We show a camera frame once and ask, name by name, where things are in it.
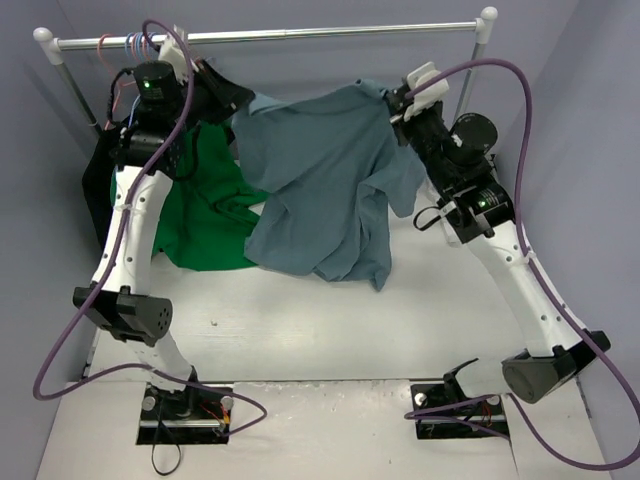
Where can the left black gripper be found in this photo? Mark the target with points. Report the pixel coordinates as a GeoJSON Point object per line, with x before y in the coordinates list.
{"type": "Point", "coordinates": [230, 95]}

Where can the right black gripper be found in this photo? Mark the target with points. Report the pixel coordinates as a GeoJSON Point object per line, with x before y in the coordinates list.
{"type": "Point", "coordinates": [398, 101]}

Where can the blue-grey t-shirt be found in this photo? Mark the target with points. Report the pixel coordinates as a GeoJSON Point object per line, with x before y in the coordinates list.
{"type": "Point", "coordinates": [333, 171]}

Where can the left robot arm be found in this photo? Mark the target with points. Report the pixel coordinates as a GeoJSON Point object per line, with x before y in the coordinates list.
{"type": "Point", "coordinates": [146, 158]}

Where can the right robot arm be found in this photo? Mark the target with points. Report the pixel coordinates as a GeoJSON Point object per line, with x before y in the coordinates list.
{"type": "Point", "coordinates": [480, 214]}

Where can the green t-shirt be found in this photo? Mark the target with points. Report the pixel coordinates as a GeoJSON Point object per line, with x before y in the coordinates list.
{"type": "Point", "coordinates": [207, 217]}

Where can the black t-shirt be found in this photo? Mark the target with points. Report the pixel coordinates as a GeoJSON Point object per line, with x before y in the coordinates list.
{"type": "Point", "coordinates": [96, 183]}

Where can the silver clothes rack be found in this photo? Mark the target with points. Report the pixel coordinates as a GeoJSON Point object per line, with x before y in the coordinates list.
{"type": "Point", "coordinates": [54, 47]}

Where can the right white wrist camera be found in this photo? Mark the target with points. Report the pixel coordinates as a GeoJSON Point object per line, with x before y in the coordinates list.
{"type": "Point", "coordinates": [429, 96]}

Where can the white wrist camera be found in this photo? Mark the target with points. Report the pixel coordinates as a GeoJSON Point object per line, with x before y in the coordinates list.
{"type": "Point", "coordinates": [429, 96]}
{"type": "Point", "coordinates": [171, 53]}

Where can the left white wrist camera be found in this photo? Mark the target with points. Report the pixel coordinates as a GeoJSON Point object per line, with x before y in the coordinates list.
{"type": "Point", "coordinates": [171, 53]}

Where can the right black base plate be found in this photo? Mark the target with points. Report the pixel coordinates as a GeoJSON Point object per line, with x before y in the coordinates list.
{"type": "Point", "coordinates": [464, 404]}

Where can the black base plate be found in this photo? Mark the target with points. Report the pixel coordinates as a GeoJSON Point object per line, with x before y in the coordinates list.
{"type": "Point", "coordinates": [168, 422]}
{"type": "Point", "coordinates": [464, 404]}

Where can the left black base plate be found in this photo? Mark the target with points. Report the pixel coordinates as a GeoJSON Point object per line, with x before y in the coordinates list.
{"type": "Point", "coordinates": [168, 422]}

